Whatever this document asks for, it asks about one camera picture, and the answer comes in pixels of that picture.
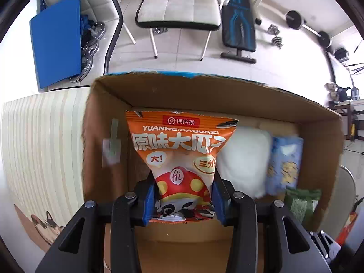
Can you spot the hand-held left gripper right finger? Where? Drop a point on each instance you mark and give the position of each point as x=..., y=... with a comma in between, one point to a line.
x=219, y=204

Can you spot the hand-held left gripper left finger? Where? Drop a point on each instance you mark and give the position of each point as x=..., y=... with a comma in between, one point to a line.
x=148, y=204

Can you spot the orange snack bag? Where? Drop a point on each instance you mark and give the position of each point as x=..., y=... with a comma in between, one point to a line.
x=176, y=159

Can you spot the cardboard box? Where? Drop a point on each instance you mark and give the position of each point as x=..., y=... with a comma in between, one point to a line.
x=210, y=111

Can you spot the white soft packet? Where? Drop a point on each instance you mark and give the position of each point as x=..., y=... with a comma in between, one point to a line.
x=246, y=162

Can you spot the blue tissue packet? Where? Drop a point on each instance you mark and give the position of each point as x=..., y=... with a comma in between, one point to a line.
x=285, y=162

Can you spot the green packet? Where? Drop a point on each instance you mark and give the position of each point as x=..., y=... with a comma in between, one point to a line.
x=301, y=207

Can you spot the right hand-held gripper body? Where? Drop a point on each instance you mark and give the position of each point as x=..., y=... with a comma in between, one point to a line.
x=327, y=243

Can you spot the striped printed mat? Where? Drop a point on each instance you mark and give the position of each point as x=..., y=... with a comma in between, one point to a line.
x=42, y=153

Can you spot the red object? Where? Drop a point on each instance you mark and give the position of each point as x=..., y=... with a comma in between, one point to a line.
x=347, y=227

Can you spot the stack of chrome weight plates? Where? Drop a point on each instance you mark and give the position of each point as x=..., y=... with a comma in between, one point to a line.
x=89, y=45

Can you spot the chrome dumbbell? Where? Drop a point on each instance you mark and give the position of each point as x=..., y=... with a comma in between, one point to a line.
x=275, y=35

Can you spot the black weight bench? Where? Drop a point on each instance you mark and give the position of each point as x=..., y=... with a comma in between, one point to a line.
x=238, y=22

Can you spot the blue board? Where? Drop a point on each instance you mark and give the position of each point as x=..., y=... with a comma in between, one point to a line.
x=55, y=39

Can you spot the barbell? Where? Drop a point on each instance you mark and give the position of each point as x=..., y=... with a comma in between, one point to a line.
x=308, y=27

